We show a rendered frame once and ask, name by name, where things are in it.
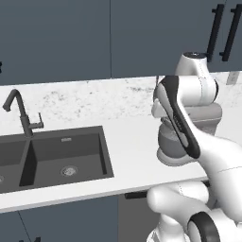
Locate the dark double basin sink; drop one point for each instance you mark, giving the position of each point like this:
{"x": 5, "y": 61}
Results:
{"x": 63, "y": 157}

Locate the grey round countertop appliance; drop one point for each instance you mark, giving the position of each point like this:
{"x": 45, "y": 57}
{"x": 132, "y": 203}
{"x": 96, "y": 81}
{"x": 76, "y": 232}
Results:
{"x": 170, "y": 141}

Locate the grey dishwasher front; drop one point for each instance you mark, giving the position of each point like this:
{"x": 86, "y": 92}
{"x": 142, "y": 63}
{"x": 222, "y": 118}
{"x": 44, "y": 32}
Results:
{"x": 134, "y": 220}

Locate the wide blue-grey wall cupboard door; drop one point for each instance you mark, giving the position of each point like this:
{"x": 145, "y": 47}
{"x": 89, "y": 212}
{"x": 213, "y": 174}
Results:
{"x": 53, "y": 38}

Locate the grey wall socket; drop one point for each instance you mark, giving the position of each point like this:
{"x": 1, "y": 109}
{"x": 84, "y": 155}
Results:
{"x": 232, "y": 77}

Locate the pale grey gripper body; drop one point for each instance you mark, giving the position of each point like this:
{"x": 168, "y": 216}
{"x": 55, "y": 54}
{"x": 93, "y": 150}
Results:
{"x": 204, "y": 113}

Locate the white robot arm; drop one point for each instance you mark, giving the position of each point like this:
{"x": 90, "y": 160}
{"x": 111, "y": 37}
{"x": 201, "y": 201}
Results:
{"x": 220, "y": 170}

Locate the dark grey sink tap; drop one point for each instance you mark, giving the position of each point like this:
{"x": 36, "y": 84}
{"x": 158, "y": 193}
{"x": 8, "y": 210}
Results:
{"x": 23, "y": 118}

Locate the blue-grey base cupboard door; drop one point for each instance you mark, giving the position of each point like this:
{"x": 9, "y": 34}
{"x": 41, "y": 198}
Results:
{"x": 9, "y": 228}
{"x": 72, "y": 220}

